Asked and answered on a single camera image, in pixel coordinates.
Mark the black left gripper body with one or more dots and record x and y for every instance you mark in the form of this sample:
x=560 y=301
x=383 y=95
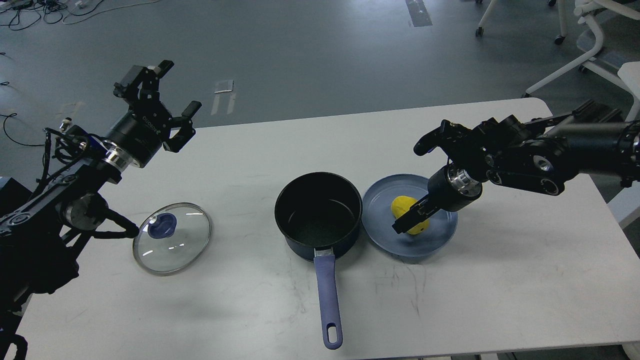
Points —
x=140 y=134

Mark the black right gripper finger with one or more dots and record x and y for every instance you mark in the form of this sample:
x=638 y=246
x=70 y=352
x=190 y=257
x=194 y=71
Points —
x=412 y=220
x=408 y=204

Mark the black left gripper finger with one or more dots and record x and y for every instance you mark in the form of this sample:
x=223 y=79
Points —
x=139 y=88
x=177 y=131

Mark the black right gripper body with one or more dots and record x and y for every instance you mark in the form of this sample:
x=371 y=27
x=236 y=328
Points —
x=451 y=189

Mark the glass pot lid blue knob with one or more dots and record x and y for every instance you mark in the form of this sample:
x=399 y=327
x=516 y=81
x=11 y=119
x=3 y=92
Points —
x=172 y=238

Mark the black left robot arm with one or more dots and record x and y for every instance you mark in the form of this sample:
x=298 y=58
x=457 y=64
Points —
x=44 y=231

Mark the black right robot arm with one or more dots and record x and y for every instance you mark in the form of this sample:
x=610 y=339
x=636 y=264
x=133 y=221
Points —
x=537 y=156

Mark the blue plate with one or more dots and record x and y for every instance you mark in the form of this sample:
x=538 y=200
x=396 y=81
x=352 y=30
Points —
x=378 y=218

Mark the dark blue saucepan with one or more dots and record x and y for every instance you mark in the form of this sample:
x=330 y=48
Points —
x=319 y=214

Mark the black box left edge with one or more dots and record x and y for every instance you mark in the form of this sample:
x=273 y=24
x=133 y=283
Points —
x=13 y=195

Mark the white office chair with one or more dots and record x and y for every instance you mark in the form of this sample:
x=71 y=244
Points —
x=611 y=40

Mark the white chair leg with caster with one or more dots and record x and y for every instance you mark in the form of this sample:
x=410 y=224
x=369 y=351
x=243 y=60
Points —
x=559 y=5

